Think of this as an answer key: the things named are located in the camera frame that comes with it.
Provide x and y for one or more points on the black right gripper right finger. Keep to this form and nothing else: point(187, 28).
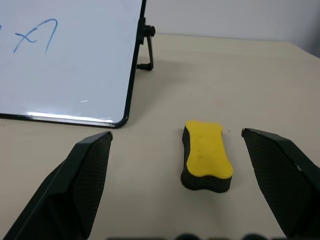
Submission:
point(280, 180)

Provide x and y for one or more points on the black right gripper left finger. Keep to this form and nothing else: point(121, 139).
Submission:
point(75, 185)

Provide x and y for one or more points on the yellow and black eraser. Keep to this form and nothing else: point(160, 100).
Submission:
point(207, 155)

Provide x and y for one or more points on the black-framed whiteboard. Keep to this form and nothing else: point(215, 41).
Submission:
point(65, 62)

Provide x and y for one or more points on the black whiteboard stand leg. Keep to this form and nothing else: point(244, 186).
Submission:
point(149, 47)

